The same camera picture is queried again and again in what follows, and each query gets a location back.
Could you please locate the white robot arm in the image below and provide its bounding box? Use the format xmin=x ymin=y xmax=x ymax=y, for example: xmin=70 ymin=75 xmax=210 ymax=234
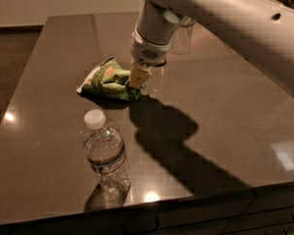
xmin=130 ymin=0 xmax=294 ymax=97

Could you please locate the green jalapeno chip bag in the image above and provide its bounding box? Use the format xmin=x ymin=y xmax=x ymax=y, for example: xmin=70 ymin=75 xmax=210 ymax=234
xmin=76 ymin=57 xmax=141 ymax=101

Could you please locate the clear plastic water bottle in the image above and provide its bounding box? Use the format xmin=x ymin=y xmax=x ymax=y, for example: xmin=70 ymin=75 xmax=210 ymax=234
xmin=81 ymin=109 xmax=130 ymax=197

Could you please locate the clear cup with straws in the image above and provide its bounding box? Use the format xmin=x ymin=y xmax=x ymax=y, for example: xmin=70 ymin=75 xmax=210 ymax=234
xmin=170 ymin=18 xmax=195 ymax=55

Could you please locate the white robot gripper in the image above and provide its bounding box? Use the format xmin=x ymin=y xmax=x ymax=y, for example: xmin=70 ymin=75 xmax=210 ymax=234
xmin=128 ymin=30 xmax=171 ymax=89

